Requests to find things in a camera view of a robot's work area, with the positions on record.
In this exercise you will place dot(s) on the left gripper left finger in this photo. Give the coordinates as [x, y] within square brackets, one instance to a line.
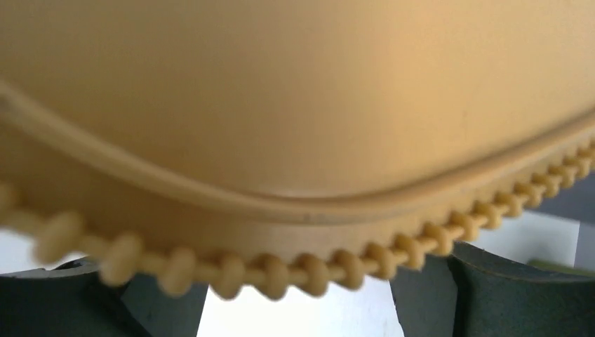
[70, 300]

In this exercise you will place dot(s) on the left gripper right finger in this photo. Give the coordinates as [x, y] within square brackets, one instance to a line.
[476, 293]

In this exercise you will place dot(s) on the yellow mesh waste basket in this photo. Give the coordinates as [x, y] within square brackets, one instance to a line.
[285, 143]

